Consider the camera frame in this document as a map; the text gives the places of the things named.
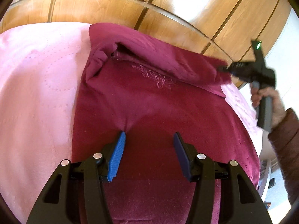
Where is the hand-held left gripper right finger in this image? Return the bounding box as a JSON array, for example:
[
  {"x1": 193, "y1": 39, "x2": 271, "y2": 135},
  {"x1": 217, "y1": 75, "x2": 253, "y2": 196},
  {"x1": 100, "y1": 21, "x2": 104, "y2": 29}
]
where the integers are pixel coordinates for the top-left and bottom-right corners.
[{"x1": 173, "y1": 133, "x2": 272, "y2": 224}]

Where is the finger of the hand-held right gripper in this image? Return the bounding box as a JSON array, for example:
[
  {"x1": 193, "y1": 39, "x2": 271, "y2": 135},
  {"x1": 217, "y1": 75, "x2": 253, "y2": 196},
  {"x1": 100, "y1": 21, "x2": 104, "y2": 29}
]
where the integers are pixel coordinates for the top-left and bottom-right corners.
[{"x1": 217, "y1": 62, "x2": 234, "y2": 75}]

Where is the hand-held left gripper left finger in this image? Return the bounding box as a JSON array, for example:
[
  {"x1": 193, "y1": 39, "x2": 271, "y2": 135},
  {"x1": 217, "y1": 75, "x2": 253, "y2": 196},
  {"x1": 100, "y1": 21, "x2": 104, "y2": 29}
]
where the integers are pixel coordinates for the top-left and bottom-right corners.
[{"x1": 26, "y1": 131, "x2": 127, "y2": 224}]

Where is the maroon garment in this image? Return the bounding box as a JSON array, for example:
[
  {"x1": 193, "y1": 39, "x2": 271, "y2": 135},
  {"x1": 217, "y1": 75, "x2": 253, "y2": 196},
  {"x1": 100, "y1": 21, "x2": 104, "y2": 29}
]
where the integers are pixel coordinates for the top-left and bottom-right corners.
[{"x1": 71, "y1": 23, "x2": 261, "y2": 224}]

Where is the person's right forearm brown sleeve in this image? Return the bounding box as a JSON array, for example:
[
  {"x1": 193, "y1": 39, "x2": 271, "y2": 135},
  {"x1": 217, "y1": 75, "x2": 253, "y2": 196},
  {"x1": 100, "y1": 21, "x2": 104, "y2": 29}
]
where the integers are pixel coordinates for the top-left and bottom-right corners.
[{"x1": 267, "y1": 107, "x2": 299, "y2": 211}]

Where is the person's right hand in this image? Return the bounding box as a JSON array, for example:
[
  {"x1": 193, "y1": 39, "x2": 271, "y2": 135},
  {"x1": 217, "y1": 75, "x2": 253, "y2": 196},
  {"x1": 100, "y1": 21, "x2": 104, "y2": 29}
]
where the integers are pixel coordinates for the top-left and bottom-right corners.
[{"x1": 250, "y1": 85, "x2": 287, "y2": 127}]

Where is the white furniture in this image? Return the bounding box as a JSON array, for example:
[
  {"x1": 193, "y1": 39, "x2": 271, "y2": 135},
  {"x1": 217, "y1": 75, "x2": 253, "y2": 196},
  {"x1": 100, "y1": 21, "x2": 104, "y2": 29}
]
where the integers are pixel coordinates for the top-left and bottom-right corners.
[{"x1": 256, "y1": 157, "x2": 273, "y2": 202}]

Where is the wooden wardrobe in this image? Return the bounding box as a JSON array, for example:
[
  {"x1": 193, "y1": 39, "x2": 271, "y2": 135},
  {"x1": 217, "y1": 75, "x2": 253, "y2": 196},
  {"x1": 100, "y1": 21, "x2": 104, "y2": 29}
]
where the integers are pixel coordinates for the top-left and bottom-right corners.
[{"x1": 0, "y1": 0, "x2": 292, "y2": 89}]

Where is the pink bedspread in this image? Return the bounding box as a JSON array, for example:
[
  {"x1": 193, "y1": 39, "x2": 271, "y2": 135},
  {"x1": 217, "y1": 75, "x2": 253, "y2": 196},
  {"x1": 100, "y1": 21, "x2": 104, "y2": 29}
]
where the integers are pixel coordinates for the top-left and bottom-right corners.
[{"x1": 0, "y1": 22, "x2": 260, "y2": 223}]

